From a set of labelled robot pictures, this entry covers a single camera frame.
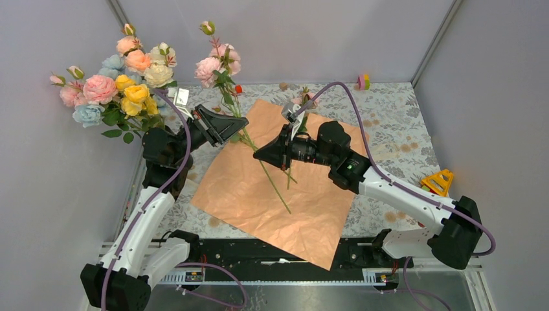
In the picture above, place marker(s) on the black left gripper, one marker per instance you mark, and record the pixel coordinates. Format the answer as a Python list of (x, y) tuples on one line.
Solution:
[(226, 127)]

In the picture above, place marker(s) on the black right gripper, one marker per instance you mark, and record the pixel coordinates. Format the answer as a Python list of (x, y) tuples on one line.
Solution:
[(276, 152)]

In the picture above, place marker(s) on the orange wrapping paper sheet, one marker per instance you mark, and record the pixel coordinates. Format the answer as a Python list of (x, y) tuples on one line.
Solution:
[(304, 217)]

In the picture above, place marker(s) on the white rose stem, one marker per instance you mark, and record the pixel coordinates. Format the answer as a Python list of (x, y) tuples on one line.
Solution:
[(161, 64)]

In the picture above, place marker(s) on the yellow rose stem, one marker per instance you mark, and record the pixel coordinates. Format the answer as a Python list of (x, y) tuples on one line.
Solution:
[(136, 98)]

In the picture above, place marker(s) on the peach rose stem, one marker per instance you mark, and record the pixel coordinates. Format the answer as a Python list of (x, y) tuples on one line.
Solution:
[(131, 50)]

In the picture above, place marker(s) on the large pink rose stem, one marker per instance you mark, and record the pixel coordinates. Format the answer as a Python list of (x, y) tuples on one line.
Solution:
[(97, 89)]

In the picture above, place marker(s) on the blue rose stem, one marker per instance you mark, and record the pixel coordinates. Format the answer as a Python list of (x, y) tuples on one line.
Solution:
[(116, 62)]

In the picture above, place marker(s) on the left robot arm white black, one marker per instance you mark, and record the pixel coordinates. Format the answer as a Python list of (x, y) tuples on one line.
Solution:
[(125, 277)]

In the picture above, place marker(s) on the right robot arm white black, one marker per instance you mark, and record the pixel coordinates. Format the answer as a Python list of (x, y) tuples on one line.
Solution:
[(451, 229)]

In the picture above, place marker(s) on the pink rose stem in vase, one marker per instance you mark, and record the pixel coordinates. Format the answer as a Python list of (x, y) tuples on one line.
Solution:
[(109, 114)]

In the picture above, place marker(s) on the pink green stacked toy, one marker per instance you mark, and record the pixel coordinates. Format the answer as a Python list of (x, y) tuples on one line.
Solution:
[(363, 82)]

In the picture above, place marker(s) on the floral patterned table mat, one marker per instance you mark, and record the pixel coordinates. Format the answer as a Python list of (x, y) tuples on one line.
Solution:
[(398, 139)]

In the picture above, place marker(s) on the yellow plastic toy piece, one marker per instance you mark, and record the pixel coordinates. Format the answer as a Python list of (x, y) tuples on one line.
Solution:
[(439, 183)]

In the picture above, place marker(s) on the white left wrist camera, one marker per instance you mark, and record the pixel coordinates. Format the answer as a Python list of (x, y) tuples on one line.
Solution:
[(179, 98)]

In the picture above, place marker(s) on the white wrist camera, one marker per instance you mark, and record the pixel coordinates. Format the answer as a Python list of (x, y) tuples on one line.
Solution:
[(179, 98), (294, 116)]

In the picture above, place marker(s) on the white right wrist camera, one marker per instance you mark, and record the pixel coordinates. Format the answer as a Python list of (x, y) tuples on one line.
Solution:
[(294, 116)]

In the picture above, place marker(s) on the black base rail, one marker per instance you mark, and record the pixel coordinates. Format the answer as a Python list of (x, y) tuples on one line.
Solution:
[(221, 261)]

